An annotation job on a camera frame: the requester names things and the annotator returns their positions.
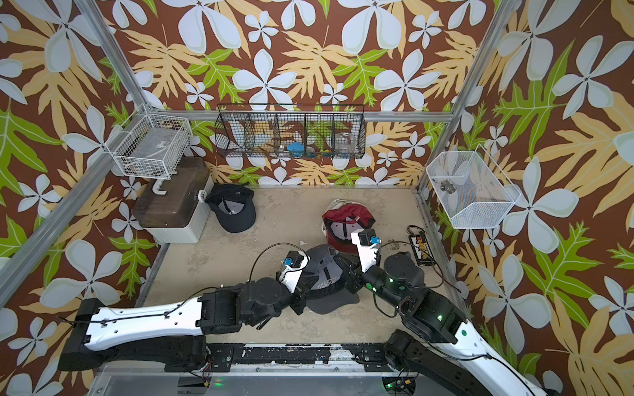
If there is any black wire wall basket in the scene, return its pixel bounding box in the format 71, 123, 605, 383
213, 103, 368, 158

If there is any black parallel charging board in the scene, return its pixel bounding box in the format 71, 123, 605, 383
406, 225, 436, 267

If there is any red baseball cap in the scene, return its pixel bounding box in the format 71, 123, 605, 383
322, 203, 376, 254

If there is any black baseball cap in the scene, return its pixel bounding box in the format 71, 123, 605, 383
206, 184, 257, 234

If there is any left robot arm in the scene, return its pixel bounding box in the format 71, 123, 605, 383
58, 251, 310, 372

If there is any white cap under pile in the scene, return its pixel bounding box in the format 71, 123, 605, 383
326, 198, 359, 211

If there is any white box with brown lid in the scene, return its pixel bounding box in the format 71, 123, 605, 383
131, 157, 213, 244

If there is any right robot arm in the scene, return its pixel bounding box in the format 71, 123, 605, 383
346, 229, 558, 395

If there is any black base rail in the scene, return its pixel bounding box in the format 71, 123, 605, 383
205, 343, 391, 373

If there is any dark grey baseball cap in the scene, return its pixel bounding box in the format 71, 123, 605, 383
300, 244, 360, 315

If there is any white wire wall basket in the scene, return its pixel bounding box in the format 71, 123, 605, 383
106, 105, 193, 180

